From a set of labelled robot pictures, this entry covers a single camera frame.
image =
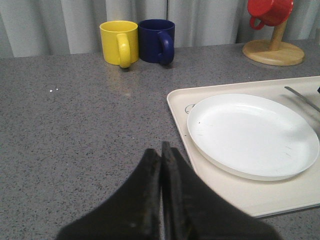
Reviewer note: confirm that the wooden mug tree stand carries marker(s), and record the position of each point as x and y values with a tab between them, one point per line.
274	52

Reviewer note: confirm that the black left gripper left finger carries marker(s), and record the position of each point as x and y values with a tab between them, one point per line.
131	213

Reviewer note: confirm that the grey curtain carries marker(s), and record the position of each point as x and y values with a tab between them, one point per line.
61	27

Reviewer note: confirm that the cream rabbit serving tray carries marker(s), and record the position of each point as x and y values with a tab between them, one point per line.
255	197

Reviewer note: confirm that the silver metal fork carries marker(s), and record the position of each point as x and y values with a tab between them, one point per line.
303	98

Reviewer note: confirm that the yellow mug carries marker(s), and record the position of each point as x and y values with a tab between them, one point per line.
119	39

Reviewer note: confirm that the red mug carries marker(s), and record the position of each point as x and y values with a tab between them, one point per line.
268	12

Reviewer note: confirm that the dark blue mug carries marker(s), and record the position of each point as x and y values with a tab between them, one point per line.
156	39

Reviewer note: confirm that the white round plate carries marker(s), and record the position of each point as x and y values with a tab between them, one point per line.
253	137

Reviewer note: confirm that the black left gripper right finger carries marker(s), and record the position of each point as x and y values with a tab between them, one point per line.
193	211

